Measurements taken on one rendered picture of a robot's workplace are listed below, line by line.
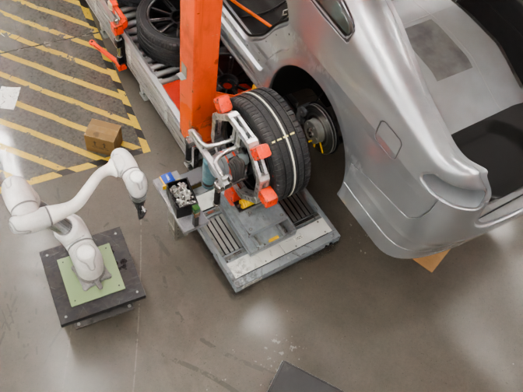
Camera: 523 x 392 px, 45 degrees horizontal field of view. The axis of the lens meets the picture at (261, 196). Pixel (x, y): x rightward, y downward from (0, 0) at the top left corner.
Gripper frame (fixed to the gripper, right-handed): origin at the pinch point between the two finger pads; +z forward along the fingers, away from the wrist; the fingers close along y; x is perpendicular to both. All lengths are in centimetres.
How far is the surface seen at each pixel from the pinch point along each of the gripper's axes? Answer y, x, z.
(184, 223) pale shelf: 7.2, 24.7, 22.3
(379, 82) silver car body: 45, 107, -99
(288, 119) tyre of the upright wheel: 13, 86, -48
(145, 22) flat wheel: -152, 85, 22
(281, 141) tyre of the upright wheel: 21, 76, -45
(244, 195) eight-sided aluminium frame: 19, 58, 1
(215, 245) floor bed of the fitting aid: 13, 45, 62
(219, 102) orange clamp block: -19, 62, -43
